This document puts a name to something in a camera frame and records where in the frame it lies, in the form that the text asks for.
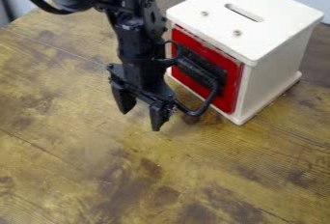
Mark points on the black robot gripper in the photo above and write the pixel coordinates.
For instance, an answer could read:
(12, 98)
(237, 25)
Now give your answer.
(137, 77)

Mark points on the red drawer with black handle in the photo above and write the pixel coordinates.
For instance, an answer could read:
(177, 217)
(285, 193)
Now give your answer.
(208, 71)

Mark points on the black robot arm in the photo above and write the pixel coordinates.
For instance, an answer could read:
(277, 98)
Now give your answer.
(126, 11)

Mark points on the white wooden drawer box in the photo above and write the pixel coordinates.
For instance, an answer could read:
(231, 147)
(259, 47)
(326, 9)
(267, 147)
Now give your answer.
(255, 39)

